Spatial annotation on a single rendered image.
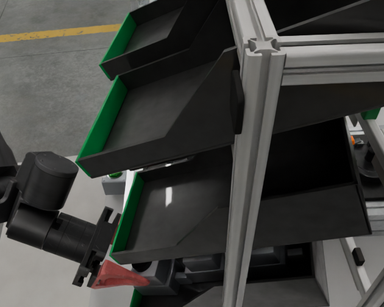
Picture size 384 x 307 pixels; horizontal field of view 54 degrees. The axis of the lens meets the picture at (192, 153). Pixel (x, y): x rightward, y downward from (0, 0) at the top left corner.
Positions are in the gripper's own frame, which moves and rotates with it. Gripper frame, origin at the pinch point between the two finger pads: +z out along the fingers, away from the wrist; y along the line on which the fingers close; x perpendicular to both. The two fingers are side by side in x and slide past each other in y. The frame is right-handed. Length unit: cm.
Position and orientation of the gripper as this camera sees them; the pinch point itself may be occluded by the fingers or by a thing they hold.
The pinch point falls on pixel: (147, 265)
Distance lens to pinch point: 58.3
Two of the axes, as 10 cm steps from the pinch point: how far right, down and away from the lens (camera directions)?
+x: -3.9, 5.6, 7.3
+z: 9.0, 3.9, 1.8
